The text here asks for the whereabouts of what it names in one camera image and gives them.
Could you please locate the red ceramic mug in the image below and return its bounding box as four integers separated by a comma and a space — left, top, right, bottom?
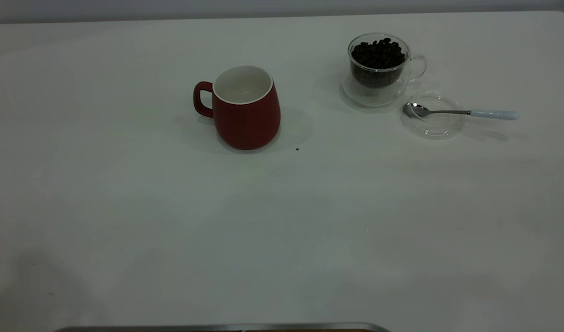
193, 65, 281, 150

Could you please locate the clear glass cup with handle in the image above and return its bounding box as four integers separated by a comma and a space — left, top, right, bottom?
347, 33, 427, 91

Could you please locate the metal spoon light blue handle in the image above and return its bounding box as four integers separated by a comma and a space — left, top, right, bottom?
403, 102, 520, 121

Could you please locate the coffee beans pile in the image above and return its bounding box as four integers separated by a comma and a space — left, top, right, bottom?
351, 38, 407, 89

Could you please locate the clear glass saucer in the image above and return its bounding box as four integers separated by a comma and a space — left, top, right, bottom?
339, 73, 419, 109

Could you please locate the grey metal edge strip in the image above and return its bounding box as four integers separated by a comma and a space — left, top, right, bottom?
53, 322, 391, 332

